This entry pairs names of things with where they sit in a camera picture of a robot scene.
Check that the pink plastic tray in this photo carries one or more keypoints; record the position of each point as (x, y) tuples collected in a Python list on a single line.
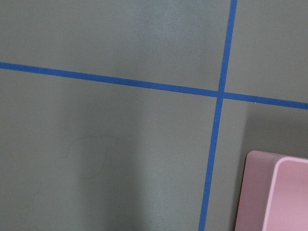
[(274, 193)]

